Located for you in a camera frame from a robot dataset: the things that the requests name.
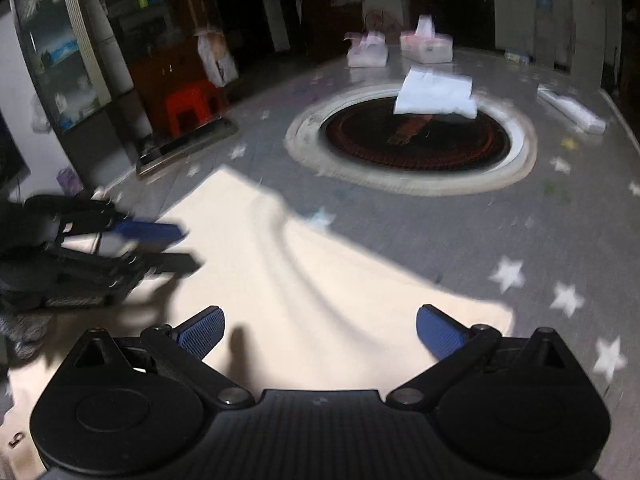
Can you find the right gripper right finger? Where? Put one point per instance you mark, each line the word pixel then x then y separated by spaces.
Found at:
pixel 459 351

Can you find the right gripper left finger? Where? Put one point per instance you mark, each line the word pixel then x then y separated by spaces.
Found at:
pixel 179 354

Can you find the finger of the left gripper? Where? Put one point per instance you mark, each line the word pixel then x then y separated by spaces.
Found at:
pixel 147 229
pixel 130 266

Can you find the cream garment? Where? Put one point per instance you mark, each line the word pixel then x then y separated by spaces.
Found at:
pixel 316 330

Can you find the red plastic stool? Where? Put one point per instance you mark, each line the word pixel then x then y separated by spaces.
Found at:
pixel 192 106

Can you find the white paper bag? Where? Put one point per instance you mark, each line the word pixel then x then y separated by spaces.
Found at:
pixel 216 57

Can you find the round black induction cooktop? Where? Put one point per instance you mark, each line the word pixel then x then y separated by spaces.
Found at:
pixel 356 137

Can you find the loose white tissue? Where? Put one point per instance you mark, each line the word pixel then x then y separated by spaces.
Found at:
pixel 425 92

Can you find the white remote control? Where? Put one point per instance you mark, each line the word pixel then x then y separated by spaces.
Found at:
pixel 579 115

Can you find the small flat packet on table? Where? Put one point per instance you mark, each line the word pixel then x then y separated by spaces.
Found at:
pixel 517 58

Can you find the pink tissue box with tissue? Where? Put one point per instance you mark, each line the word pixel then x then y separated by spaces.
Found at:
pixel 424 45

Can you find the water dispenser with blue bottle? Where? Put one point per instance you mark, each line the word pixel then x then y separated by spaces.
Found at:
pixel 544 33

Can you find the strawberry print pet bed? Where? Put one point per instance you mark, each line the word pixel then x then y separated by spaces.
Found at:
pixel 381 21

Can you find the white refrigerator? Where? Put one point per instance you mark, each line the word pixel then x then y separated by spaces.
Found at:
pixel 588 39

